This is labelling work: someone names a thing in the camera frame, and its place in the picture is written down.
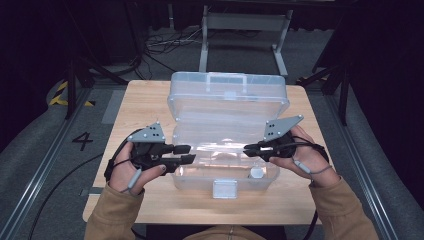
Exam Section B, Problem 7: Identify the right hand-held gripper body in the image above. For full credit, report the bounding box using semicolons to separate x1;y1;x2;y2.
263;114;305;163

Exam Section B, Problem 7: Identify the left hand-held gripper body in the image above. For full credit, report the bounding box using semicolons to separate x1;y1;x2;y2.
127;121;174;174

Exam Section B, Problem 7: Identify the small silver cylinder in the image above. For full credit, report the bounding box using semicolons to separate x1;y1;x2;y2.
248;166;268;181

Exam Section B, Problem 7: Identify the clear plastic storage box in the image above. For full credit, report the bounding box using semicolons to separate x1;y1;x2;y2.
166;70;291;200

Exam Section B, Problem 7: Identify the person's left hand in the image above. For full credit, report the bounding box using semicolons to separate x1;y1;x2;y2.
108;141;168;194

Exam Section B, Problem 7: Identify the person's right hand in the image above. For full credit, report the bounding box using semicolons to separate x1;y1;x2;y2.
269;124;341;188

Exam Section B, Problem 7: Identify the person's torso clothing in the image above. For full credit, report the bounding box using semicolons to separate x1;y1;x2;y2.
183;224;266;240

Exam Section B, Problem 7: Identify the black tripod stand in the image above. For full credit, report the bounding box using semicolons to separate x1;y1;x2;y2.
63;0;129;120
296;61;351;127

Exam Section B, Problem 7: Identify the yellow black floor tape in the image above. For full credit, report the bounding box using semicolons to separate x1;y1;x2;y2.
49;80;96;108

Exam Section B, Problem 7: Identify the grey metal stand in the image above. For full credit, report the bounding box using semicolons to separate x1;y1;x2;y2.
198;4;294;79

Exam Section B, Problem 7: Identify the grey wrist strap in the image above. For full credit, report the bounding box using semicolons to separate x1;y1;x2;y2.
293;159;334;176
121;168;143;194

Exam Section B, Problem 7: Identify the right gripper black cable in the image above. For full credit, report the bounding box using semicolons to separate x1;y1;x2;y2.
289;141;329;240

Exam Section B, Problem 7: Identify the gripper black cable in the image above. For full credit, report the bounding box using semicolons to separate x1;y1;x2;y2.
28;133;134;240
289;141;329;240

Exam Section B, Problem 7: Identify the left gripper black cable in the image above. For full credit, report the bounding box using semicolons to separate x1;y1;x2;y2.
28;133;134;240

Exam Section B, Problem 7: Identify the tangle of floor cables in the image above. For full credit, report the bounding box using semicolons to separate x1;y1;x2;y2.
143;26;204;81

